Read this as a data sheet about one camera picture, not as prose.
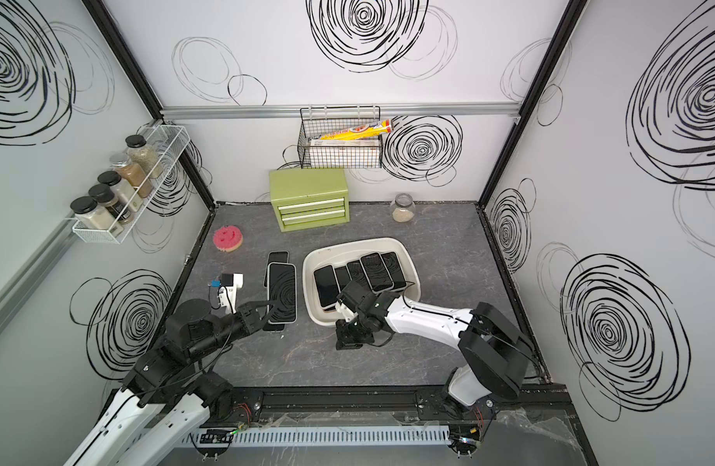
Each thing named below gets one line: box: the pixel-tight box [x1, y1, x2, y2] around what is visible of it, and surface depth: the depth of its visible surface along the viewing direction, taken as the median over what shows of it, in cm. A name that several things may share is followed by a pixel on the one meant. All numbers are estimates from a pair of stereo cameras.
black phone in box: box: [359, 252, 395, 294], surface depth 98 cm
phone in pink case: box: [312, 264, 341, 310], surface depth 98 cm
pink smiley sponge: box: [212, 225, 244, 253], surface depth 107 cm
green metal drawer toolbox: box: [269, 167, 350, 233], surface depth 107 cm
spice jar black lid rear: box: [124, 133, 164, 179], surface depth 77 cm
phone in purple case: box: [346, 260, 373, 292], surface depth 98 cm
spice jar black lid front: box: [69, 195, 115, 231], surface depth 63 cm
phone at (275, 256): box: [263, 250, 290, 289], surface depth 104 cm
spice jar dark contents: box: [88, 183, 135, 224], surface depth 66 cm
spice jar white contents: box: [97, 169, 144, 213], surface depth 70 cm
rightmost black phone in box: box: [380, 251, 408, 290], surface depth 97 cm
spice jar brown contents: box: [108, 152, 154, 199], surface depth 71 cm
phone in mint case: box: [334, 265, 353, 293], surface depth 98 cm
